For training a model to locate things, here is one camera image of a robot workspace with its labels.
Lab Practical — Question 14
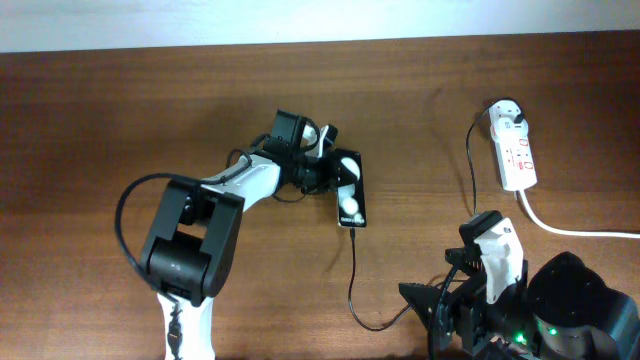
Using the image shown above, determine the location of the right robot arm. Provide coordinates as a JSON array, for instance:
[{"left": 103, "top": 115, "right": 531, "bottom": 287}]
[{"left": 399, "top": 248, "right": 639, "bottom": 360}]

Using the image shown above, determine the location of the white charger adapter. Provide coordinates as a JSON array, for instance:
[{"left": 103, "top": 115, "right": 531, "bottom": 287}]
[{"left": 491, "top": 117, "right": 529, "bottom": 142}]

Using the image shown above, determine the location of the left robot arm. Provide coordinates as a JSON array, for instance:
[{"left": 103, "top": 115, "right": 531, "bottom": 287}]
[{"left": 129, "top": 110, "right": 343, "bottom": 359}]

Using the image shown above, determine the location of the white power strip cord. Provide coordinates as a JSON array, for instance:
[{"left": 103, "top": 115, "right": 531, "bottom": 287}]
[{"left": 516, "top": 188, "right": 640, "bottom": 240}]

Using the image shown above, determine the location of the white power strip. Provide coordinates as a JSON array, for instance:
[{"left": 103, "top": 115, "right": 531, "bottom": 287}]
[{"left": 489, "top": 98, "right": 537, "bottom": 192}]

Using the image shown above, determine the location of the black charging cable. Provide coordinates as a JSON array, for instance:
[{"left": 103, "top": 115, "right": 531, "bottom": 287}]
[{"left": 347, "top": 97, "right": 527, "bottom": 332}]

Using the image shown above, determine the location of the black Galaxy flip phone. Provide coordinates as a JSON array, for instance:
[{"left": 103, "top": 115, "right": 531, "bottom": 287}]
[{"left": 336, "top": 149, "right": 367, "bottom": 228}]

